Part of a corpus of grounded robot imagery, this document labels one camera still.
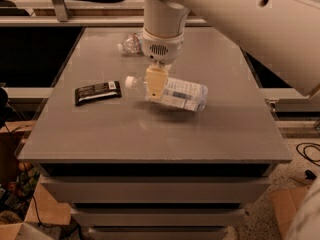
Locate cardboard box right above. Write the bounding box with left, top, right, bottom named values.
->
left=270, top=186, right=308, bottom=240

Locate clear crinkled water bottle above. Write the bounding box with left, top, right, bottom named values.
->
left=118, top=32, right=143, bottom=55

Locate blue label plastic bottle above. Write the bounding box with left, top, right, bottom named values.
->
left=125, top=76, right=208, bottom=112

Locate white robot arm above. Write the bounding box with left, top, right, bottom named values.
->
left=143, top=0, right=320, bottom=103

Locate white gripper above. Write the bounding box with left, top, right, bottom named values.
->
left=142, top=29, right=184, bottom=101

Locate cardboard box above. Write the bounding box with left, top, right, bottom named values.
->
left=270, top=186, right=308, bottom=240
left=0, top=182, right=71, bottom=240

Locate black snack bar wrapper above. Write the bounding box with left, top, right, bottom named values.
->
left=75, top=81, right=122, bottom=106

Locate metal shelf rail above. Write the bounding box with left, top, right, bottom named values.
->
left=0, top=0, right=208, bottom=28

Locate grey drawer cabinet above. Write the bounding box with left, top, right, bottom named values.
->
left=19, top=27, right=291, bottom=240

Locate cardboard box left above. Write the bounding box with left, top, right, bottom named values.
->
left=0, top=182, right=71, bottom=240

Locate black cable on floor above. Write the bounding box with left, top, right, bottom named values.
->
left=295, top=141, right=320, bottom=167

